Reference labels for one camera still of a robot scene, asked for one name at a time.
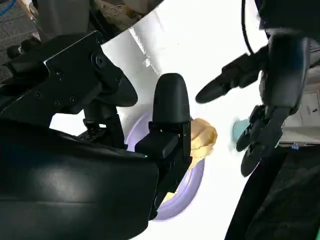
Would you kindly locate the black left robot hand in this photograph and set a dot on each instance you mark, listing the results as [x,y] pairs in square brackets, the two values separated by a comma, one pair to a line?
[287,75]

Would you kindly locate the black robot torso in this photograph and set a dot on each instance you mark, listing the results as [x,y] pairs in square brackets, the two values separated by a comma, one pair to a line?
[287,200]

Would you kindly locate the small blue label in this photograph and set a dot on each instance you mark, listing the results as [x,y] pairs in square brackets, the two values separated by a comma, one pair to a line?
[295,147]

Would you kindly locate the pale green mug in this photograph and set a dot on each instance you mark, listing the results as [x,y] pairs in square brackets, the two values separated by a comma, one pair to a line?
[237,130]

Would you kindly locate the orange and white bread roll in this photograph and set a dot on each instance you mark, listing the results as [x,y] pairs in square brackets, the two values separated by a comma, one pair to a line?
[202,140]

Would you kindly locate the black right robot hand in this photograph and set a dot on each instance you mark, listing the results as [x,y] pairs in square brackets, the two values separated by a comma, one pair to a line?
[62,187]

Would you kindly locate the lilac plate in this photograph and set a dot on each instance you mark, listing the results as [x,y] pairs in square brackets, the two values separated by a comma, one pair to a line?
[180,200]

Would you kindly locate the grey machine housing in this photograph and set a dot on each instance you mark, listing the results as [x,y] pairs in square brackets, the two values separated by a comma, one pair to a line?
[62,15]

